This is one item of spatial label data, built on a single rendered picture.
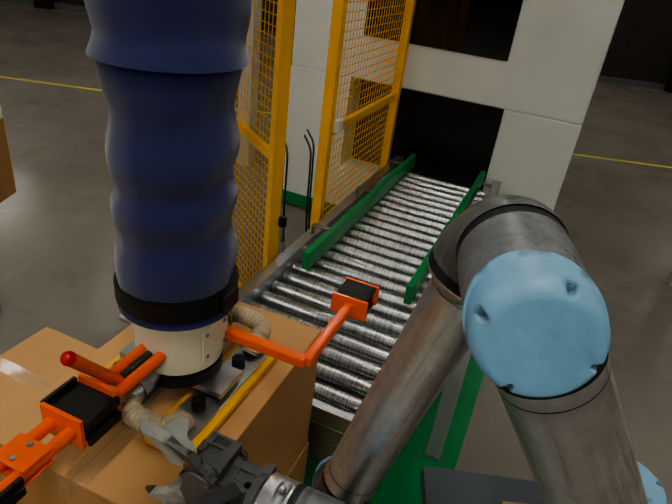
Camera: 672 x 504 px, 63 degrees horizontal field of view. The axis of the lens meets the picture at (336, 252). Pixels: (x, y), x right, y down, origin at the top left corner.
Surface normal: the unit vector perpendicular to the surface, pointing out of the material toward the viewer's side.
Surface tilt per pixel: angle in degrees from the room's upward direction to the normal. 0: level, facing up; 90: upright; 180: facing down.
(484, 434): 0
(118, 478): 0
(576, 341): 86
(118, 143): 76
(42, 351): 0
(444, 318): 87
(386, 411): 86
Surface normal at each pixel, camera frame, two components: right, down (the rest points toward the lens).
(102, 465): 0.11, -0.86
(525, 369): -0.16, 0.41
